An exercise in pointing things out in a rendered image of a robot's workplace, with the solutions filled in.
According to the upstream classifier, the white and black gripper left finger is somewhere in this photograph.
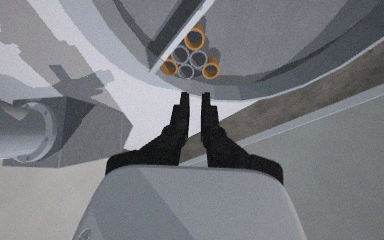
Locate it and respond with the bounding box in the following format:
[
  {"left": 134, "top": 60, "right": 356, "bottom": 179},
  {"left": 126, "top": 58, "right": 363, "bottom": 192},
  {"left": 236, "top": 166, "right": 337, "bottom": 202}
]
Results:
[{"left": 105, "top": 92, "right": 190, "bottom": 175}]

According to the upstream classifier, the bronze bushing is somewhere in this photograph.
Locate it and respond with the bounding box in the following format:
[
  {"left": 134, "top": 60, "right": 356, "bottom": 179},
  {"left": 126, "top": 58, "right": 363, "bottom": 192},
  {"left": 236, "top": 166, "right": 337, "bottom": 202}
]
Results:
[
  {"left": 202, "top": 57, "right": 219, "bottom": 79},
  {"left": 161, "top": 54, "right": 179, "bottom": 76},
  {"left": 184, "top": 24, "right": 204, "bottom": 50}
]

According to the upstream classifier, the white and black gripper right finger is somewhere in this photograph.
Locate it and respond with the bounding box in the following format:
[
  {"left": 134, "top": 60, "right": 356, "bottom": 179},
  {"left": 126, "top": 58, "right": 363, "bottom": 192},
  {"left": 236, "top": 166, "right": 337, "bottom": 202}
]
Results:
[{"left": 201, "top": 92, "right": 284, "bottom": 187}]

